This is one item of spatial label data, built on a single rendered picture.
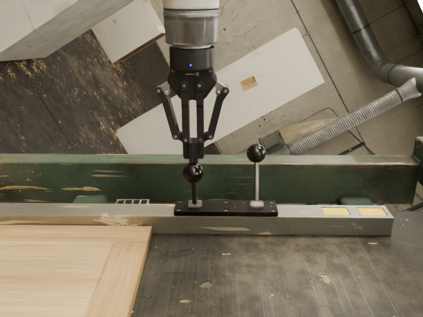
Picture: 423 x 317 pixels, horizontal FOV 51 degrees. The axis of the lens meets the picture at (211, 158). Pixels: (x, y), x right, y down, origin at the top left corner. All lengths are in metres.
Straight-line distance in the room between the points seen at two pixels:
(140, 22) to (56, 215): 4.84
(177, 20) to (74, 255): 0.43
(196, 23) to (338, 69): 8.19
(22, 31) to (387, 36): 7.07
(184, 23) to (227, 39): 8.00
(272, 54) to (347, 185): 3.25
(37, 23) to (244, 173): 2.28
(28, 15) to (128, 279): 2.58
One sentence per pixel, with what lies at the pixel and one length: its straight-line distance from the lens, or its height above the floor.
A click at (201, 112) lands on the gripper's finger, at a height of 1.51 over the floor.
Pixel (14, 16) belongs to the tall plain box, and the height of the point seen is 0.40.
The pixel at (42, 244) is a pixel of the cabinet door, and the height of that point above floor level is 1.15.
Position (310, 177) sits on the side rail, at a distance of 1.10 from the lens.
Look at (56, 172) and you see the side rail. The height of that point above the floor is 1.08.
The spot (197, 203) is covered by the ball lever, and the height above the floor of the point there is 1.41.
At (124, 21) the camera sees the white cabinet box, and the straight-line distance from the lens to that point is 5.70.
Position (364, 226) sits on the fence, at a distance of 0.91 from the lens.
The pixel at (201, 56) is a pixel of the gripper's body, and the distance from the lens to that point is 0.73.
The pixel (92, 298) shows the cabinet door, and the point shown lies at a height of 1.26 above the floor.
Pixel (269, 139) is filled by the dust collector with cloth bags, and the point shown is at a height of 1.18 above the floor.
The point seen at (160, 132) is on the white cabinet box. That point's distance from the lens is 4.48.
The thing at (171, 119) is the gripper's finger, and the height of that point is 1.46.
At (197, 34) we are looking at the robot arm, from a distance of 0.71.
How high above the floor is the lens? 1.64
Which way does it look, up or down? 12 degrees down
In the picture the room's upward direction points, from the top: 62 degrees clockwise
